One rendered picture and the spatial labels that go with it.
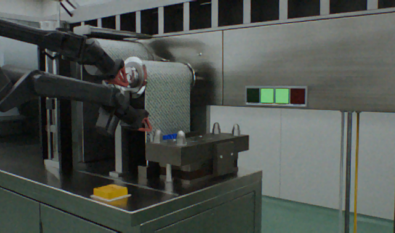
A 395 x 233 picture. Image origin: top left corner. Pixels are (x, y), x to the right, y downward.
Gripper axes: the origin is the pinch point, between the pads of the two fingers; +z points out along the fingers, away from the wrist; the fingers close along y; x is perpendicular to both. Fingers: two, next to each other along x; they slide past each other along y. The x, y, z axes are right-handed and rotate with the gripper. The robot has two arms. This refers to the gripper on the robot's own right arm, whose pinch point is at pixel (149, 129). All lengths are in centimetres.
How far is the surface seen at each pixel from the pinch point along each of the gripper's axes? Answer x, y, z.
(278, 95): 25.5, 34.5, 20.0
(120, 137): -5.8, -8.1, -4.0
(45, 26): 39, -74, -20
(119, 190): -25.1, 13.4, -13.9
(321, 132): 109, -40, 242
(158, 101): 10.4, 0.3, -1.2
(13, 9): 233, -556, 110
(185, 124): 9.8, 0.3, 16.6
